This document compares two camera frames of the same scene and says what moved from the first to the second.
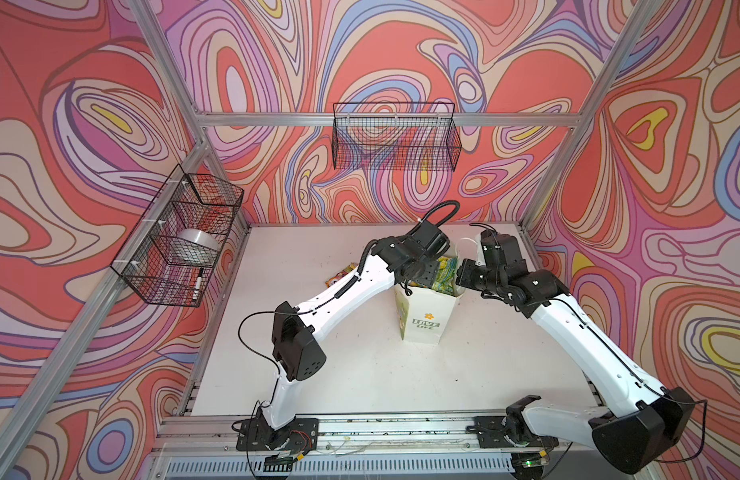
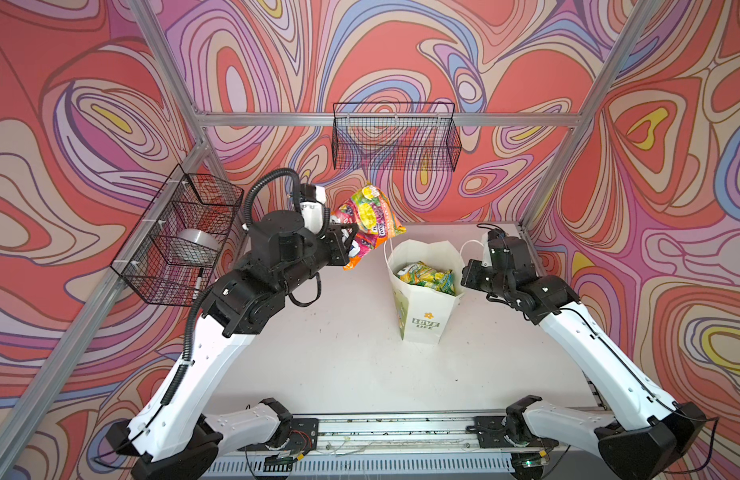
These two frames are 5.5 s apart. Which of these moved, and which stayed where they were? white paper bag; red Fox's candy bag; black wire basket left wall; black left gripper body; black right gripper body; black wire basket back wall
Moved: red Fox's candy bag; black left gripper body
Stayed: black wire basket left wall; black right gripper body; black wire basket back wall; white paper bag
